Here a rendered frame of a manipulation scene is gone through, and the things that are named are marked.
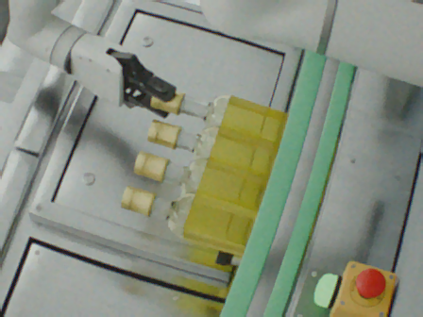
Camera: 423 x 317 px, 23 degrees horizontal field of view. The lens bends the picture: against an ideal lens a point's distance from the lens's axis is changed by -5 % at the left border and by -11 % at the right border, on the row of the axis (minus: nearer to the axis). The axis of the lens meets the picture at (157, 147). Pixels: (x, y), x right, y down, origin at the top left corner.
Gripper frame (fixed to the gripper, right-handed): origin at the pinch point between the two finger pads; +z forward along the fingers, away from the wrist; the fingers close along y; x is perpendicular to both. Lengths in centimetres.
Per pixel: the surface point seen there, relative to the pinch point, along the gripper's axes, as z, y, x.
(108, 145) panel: -6.1, -12.8, -4.9
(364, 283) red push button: 44, 24, -22
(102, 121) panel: -9.4, -12.8, -1.7
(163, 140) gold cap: 4.8, 0.7, -6.3
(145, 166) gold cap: 5.2, 1.2, -11.7
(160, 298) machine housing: 15.0, -16.9, -21.6
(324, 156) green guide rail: 28.5, 13.2, -2.5
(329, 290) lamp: 40, 20, -23
